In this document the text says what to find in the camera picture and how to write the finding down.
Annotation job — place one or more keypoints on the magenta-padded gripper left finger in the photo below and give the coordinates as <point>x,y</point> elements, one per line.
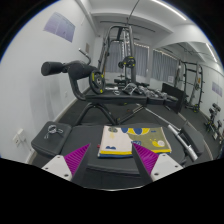
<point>76,160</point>

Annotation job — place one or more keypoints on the ceiling strip light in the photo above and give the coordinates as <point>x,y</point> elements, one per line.
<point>170,9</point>
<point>211,51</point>

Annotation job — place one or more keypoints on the black yellow weight plate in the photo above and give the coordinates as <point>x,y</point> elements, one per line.
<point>97,81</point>
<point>128,62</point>

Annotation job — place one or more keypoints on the white wall outlet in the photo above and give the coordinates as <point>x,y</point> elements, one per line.
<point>18,137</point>

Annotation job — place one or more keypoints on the grey window curtain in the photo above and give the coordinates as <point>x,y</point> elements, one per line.
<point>165,65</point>
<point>141,60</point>

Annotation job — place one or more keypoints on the black bench with roller pads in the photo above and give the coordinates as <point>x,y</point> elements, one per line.
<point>113,97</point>

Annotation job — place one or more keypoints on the black box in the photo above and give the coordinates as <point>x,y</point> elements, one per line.
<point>173,95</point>

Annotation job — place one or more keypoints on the black squat rack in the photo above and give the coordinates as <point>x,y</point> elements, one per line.
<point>197,83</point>

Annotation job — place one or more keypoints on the black padded weight bench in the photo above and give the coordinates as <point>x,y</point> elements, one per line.
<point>83,136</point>

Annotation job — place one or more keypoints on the small purple wall poster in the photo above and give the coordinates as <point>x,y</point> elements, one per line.
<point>216,89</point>

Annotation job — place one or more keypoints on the group of dumbbells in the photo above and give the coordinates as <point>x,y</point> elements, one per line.
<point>146,90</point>

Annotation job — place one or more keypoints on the metal spring barbell collar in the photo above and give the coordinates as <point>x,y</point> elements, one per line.
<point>52,128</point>

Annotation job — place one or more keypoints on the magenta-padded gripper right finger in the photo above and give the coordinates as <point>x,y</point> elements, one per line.
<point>148,160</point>

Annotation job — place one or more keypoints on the grey power rack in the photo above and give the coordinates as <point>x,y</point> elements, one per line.
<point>132,50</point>

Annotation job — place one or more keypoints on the silver barbell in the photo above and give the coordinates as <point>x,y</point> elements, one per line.
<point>181,140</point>

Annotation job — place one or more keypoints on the dumbbell rack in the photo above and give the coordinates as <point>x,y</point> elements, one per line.
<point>213,116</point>

